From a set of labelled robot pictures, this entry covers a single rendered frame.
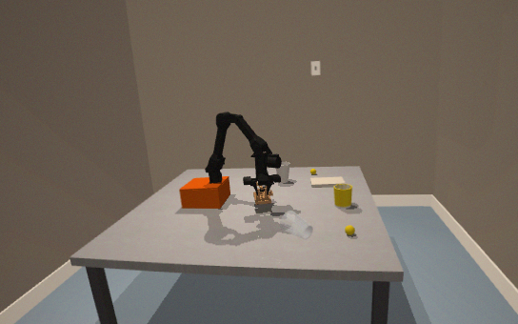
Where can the wooden catapult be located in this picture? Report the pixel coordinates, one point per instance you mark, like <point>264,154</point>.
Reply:
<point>262,197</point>

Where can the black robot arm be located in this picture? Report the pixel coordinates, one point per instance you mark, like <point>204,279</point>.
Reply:
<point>258,145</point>

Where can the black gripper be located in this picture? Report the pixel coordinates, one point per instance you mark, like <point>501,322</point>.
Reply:
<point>252,181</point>

